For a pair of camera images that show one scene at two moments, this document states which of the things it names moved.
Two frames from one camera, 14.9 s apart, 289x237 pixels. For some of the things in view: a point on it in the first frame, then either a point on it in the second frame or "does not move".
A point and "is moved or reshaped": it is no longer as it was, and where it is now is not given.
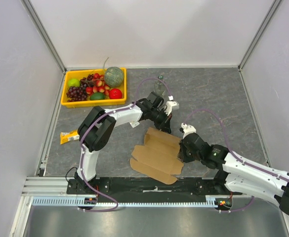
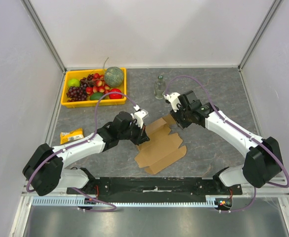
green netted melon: [114, 76] does not move
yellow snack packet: [68, 136] does not move
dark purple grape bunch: [77, 93] does not move
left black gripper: [165, 126] to [142, 136]
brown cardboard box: [158, 158] is moved or reshaped
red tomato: [115, 94] does not move
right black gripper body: [184, 151] to [179, 120]
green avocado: [97, 96] does not move
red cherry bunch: [100, 87] does not move
